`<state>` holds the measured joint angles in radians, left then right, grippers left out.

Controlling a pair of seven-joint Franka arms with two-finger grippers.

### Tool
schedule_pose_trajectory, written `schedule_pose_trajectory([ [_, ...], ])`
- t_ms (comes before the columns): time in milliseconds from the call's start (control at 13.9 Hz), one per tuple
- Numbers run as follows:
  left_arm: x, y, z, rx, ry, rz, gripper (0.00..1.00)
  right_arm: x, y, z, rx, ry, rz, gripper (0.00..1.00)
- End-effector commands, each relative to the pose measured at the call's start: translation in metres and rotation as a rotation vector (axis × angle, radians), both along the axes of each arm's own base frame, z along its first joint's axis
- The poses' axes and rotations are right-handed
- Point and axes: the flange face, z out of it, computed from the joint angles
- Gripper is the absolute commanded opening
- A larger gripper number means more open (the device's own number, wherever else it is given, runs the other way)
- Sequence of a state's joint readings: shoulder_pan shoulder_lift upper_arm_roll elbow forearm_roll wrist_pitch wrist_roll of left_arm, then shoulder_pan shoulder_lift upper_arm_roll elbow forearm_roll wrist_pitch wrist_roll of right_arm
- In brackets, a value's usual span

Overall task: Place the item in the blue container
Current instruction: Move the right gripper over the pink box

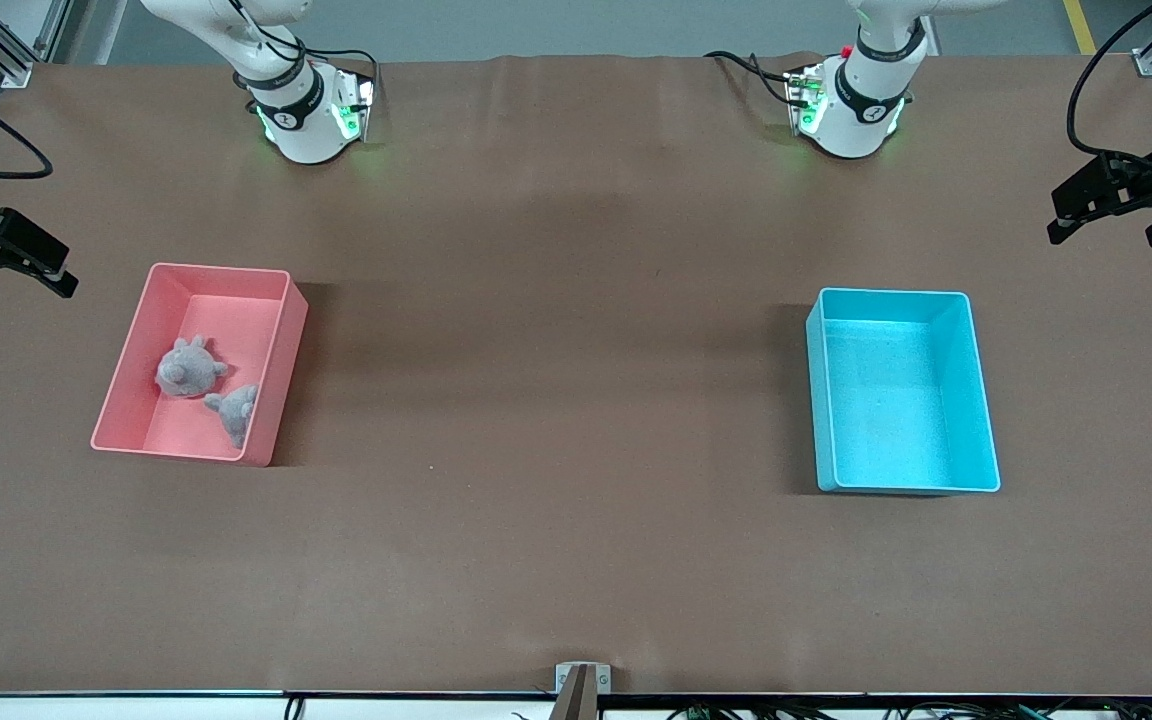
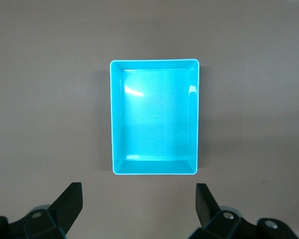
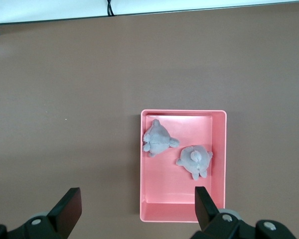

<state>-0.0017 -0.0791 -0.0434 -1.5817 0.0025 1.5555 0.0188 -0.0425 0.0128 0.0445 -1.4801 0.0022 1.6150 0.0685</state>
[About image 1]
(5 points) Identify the grey plush toy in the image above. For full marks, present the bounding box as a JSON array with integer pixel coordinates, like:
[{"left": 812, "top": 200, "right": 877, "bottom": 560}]
[
  {"left": 203, "top": 384, "right": 259, "bottom": 449},
  {"left": 155, "top": 335, "right": 229, "bottom": 399}
]

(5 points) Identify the pink plastic box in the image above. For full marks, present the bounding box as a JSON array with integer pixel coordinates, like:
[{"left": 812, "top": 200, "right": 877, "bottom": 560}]
[{"left": 91, "top": 262, "right": 309, "bottom": 468}]

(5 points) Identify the blue plastic box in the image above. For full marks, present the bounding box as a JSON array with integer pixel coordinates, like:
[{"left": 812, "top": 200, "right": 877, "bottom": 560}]
[{"left": 805, "top": 287, "right": 1002, "bottom": 496}]

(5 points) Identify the brown table cover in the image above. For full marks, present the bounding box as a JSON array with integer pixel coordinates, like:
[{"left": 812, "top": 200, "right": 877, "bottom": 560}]
[{"left": 0, "top": 52, "right": 1152, "bottom": 698}]

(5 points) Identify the metal base connector bracket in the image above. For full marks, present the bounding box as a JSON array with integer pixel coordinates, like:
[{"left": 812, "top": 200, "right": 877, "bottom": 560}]
[
  {"left": 784, "top": 62, "right": 829, "bottom": 138},
  {"left": 329, "top": 66, "right": 377, "bottom": 143}
]

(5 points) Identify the black base cable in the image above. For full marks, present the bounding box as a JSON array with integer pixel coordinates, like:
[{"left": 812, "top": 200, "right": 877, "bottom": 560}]
[
  {"left": 311, "top": 48, "right": 382, "bottom": 101},
  {"left": 704, "top": 50, "right": 807, "bottom": 106}
]

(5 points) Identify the white table edge rail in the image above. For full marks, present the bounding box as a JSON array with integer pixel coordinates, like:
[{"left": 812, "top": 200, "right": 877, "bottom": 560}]
[{"left": 0, "top": 690, "right": 1152, "bottom": 720}]

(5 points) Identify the small metal mounting bracket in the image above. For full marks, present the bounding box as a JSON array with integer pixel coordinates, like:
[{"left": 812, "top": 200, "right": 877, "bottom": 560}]
[{"left": 555, "top": 662, "right": 612, "bottom": 696}]

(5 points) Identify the brown camera post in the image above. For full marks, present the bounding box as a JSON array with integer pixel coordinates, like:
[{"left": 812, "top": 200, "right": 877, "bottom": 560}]
[{"left": 548, "top": 665, "right": 599, "bottom": 720}]

